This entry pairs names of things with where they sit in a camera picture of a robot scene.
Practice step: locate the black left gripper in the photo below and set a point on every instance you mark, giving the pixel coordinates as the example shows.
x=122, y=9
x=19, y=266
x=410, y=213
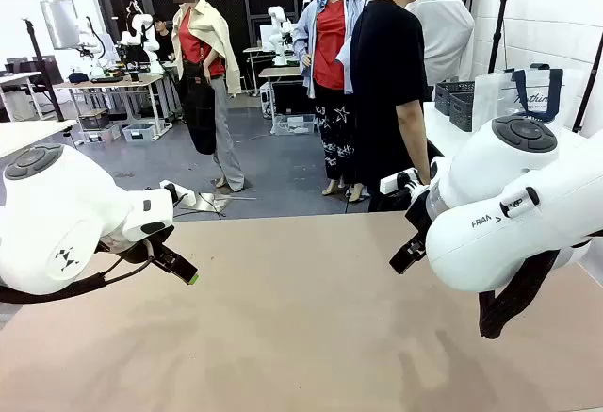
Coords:
x=134, y=251

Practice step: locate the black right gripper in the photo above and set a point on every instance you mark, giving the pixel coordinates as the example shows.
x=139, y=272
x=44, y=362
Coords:
x=418, y=214

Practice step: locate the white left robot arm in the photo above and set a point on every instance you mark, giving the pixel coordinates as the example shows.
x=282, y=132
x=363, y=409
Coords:
x=61, y=214

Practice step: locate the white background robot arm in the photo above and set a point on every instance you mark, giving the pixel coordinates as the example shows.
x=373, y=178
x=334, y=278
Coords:
x=141, y=30
x=280, y=30

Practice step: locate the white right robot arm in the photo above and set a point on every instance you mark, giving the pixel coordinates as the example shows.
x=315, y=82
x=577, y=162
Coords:
x=494, y=223

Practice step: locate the person's right forearm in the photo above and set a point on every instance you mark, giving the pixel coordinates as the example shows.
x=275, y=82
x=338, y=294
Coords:
x=411, y=134

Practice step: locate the person's right hand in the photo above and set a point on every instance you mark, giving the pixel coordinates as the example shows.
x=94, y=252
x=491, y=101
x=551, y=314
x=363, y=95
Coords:
x=425, y=175

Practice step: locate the white side table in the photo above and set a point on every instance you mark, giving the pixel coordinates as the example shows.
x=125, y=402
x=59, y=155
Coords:
x=438, y=126
x=28, y=134

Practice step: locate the clear plastic storage bin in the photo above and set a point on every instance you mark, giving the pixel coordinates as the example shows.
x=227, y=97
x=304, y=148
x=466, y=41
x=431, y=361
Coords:
x=292, y=124
x=139, y=133

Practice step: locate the person in black t-shirt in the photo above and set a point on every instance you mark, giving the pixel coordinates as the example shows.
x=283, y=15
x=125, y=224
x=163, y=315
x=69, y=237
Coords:
x=381, y=77

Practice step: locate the wooden background work desk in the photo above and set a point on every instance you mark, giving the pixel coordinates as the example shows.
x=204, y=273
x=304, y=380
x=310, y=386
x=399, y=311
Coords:
x=113, y=83

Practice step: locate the mannequin with cream jacket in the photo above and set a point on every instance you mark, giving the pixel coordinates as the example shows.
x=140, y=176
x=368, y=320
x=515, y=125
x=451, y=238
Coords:
x=202, y=54

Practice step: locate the small wooden background desk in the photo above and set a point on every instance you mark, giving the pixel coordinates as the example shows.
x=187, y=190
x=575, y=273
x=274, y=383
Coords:
x=280, y=72

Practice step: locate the person in red top, blue shirt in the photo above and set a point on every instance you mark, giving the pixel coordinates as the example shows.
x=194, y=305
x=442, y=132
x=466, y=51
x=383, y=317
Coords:
x=325, y=54

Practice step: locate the background person in black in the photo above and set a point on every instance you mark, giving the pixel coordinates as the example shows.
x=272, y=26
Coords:
x=163, y=42

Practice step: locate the black tripod stand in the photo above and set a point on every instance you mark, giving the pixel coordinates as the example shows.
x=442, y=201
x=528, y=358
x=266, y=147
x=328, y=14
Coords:
x=42, y=68
x=499, y=25

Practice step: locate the black slanted tripod leg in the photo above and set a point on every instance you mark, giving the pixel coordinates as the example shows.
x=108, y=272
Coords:
x=589, y=82

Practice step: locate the grey panel on stand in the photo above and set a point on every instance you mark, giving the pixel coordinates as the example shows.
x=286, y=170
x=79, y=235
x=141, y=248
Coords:
x=60, y=23

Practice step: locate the metal mannequin base plate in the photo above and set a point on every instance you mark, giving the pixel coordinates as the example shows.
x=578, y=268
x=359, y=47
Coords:
x=212, y=201

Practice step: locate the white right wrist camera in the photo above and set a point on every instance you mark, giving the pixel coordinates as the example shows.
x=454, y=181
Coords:
x=393, y=183

